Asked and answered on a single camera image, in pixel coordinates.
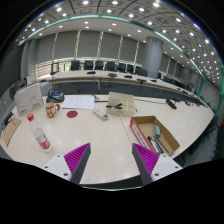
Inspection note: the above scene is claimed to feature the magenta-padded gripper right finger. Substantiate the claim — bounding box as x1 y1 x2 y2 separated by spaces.
131 142 184 186

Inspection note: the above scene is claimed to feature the group of ceiling lights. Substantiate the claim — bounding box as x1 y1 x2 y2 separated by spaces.
23 0 221 68

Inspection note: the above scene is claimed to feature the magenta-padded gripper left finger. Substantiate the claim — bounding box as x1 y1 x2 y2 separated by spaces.
41 142 92 185

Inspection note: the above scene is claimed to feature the small black tabletop microphone unit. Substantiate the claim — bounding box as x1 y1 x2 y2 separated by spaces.
165 98 178 110

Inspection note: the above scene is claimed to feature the small teal block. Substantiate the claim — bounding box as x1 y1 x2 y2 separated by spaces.
153 124 162 138

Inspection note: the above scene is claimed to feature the flat brown cardboard piece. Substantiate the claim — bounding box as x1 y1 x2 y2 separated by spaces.
1 116 22 148

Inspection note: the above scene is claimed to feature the black tabletop device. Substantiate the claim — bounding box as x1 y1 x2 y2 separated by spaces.
2 112 15 127

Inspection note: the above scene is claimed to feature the flat round red coaster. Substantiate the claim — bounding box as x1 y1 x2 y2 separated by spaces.
66 109 79 119

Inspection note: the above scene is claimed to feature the white printer paper carton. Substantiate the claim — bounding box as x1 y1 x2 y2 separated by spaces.
13 82 45 118

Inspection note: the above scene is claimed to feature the long curved conference desk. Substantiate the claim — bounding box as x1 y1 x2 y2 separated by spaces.
39 69 204 101

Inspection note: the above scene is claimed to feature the white printed paper sheet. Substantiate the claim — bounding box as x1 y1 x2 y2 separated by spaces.
60 95 96 111

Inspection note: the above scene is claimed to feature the black tool in beige box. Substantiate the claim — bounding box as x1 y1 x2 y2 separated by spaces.
105 102 124 110

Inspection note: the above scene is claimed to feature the brown cardboard box red label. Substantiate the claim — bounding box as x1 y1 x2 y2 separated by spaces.
129 115 181 157

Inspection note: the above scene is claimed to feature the beige open cardboard box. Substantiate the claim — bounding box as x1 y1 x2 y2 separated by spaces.
106 91 136 118

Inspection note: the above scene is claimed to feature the row of black office chairs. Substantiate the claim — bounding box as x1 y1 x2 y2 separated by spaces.
69 59 183 84

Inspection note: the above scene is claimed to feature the dark pen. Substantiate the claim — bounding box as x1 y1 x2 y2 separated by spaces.
147 135 160 155
154 136 171 154

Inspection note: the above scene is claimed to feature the red and cream patterned mug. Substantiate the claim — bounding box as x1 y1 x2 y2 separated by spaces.
44 101 62 119

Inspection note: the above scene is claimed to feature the clear red-capped water bottle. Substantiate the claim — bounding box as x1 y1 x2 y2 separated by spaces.
26 112 53 153

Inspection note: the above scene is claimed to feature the group of desk microphone units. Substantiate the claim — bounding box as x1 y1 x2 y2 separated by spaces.
86 69 159 84

